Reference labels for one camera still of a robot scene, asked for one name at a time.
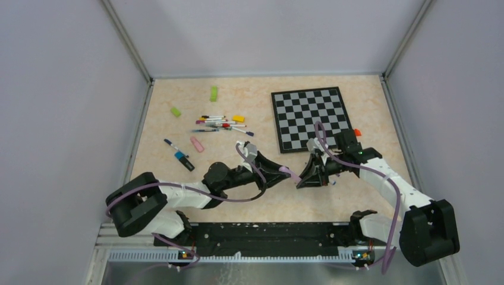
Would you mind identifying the green block near wall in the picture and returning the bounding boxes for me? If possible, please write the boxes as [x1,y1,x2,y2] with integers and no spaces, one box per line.
[170,107,181,118]

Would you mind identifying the blue thin pen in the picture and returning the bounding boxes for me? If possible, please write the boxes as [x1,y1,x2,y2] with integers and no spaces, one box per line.
[191,128,220,133]

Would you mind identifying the yellow block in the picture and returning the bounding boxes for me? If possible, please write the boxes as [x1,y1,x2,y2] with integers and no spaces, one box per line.
[232,116,245,122]

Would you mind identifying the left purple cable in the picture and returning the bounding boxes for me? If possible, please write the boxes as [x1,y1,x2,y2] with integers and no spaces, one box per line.
[106,142,276,217]

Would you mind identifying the blue black highlighter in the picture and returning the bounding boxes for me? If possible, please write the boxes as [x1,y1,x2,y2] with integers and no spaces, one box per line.
[174,151,195,172]

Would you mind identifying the black white chessboard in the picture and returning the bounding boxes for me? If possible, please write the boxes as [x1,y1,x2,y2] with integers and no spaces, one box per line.
[270,87,352,154]

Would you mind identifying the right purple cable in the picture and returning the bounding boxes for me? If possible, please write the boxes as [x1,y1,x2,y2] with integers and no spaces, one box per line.
[314,121,402,276]

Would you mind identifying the black capped marker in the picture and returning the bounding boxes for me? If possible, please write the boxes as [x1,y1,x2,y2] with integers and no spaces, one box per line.
[200,115,226,120]

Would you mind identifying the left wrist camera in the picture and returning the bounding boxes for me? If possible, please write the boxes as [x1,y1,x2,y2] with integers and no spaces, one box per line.
[236,141,257,160]

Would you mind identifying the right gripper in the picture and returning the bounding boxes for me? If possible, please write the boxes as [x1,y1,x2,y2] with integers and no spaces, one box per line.
[295,153,346,188]

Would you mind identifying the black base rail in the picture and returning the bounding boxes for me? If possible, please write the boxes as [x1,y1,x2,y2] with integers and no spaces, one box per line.
[173,222,382,257]

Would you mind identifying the dark blue marker left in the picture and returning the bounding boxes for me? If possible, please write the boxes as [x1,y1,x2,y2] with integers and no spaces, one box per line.
[164,138,190,158]

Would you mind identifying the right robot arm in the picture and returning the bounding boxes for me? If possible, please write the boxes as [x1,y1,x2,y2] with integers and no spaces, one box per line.
[297,129,460,267]

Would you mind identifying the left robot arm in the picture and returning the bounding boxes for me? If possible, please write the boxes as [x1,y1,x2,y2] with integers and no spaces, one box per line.
[105,153,291,246]

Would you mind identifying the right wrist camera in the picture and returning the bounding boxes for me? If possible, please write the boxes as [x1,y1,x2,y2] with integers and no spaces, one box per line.
[307,138,325,155]

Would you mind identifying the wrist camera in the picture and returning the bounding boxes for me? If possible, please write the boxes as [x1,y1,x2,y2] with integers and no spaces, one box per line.
[307,138,325,155]
[236,141,257,160]

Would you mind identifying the purple cable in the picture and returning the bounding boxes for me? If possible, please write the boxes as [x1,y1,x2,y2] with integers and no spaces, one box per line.
[314,121,402,276]
[106,142,276,217]

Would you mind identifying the green block far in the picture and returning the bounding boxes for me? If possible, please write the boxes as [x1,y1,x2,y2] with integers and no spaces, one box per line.
[210,86,218,102]

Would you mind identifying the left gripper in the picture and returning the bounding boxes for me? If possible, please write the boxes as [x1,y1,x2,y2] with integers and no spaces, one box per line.
[221,151,291,192]

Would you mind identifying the aluminium frame rail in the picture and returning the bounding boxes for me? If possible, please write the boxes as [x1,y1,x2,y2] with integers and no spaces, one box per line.
[96,224,385,265]

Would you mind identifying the lilac highlighter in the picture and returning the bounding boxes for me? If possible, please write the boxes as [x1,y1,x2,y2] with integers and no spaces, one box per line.
[279,166,301,183]

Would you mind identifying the pink highlighter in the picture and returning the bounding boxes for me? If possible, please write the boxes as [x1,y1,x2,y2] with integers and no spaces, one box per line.
[190,137,205,153]

